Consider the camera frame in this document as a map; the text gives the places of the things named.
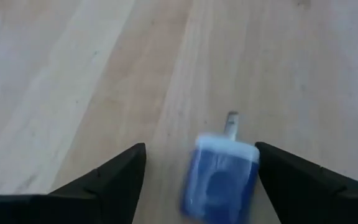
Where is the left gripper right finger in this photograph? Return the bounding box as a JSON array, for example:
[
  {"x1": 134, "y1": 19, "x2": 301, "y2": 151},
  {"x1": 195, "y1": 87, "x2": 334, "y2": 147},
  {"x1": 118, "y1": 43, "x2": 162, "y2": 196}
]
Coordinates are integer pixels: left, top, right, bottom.
[{"x1": 254, "y1": 141, "x2": 358, "y2": 224}]

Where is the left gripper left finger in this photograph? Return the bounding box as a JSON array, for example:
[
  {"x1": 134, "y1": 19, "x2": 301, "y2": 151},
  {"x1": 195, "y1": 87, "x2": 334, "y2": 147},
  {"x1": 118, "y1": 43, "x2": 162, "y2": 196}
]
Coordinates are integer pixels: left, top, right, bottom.
[{"x1": 0, "y1": 142, "x2": 147, "y2": 224}]

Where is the purple white wall charger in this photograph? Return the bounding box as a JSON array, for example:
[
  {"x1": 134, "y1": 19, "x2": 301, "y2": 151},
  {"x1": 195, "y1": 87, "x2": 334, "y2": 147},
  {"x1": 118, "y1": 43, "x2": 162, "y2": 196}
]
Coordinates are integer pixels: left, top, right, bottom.
[{"x1": 178, "y1": 111, "x2": 260, "y2": 224}]

